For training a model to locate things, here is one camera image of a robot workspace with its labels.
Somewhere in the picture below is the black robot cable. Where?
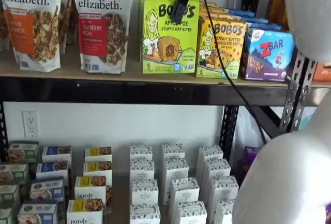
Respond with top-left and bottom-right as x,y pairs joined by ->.
200,0 -> 268,144

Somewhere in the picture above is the wooden shelf board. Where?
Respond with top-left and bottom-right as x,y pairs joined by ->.
311,80 -> 331,89
0,35 -> 293,84

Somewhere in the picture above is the red label granola bag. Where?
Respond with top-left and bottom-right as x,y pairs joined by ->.
72,0 -> 134,74

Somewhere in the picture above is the white cartons group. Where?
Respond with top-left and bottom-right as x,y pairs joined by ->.
0,141 -> 241,224

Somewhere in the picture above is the white wall outlet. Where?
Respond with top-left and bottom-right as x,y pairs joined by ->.
22,110 -> 40,138

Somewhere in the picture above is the orange label granola bag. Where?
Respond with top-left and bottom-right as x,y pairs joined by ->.
0,0 -> 62,73

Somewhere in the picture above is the green Bobo's apple pie box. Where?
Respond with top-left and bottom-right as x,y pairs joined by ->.
138,0 -> 200,74

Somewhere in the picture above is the green small granola box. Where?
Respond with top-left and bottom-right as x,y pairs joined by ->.
0,207 -> 14,224
7,141 -> 40,164
0,162 -> 30,186
0,182 -> 20,210

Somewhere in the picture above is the blue Zbar snack box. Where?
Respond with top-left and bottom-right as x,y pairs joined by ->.
242,16 -> 269,24
241,27 -> 295,83
227,8 -> 255,18
247,22 -> 282,32

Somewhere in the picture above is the black metal shelving rack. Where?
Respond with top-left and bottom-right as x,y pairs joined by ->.
292,53 -> 331,111
0,0 -> 319,163

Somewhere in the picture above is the yellow small granola box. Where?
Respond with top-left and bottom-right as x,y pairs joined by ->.
74,176 -> 112,214
83,160 -> 113,180
84,146 -> 113,163
66,199 -> 104,224

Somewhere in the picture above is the purely elizabeth granola bag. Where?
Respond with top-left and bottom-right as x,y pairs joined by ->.
58,0 -> 68,54
0,1 -> 11,52
66,0 -> 79,46

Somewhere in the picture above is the blue small granola box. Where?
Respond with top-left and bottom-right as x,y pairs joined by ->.
17,200 -> 59,224
41,145 -> 73,164
29,177 -> 65,203
35,159 -> 69,184

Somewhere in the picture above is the white plastic sheet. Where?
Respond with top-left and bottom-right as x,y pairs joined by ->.
236,107 -> 268,163

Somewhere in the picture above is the orange snack box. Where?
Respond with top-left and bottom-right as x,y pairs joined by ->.
312,62 -> 331,82
268,0 -> 289,31

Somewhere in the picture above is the yellow Bobo's peanut butter box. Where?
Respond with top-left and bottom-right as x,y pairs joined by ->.
199,13 -> 235,24
199,7 -> 225,15
199,1 -> 218,9
195,18 -> 247,79

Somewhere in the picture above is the white organic pantry box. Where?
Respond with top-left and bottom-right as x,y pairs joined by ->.
131,178 -> 159,206
214,199 -> 236,224
174,201 -> 207,224
169,177 -> 201,206
163,158 -> 190,184
129,145 -> 153,161
161,143 -> 186,183
203,158 -> 232,184
130,158 -> 155,181
208,175 -> 239,207
197,145 -> 224,181
129,203 -> 161,224

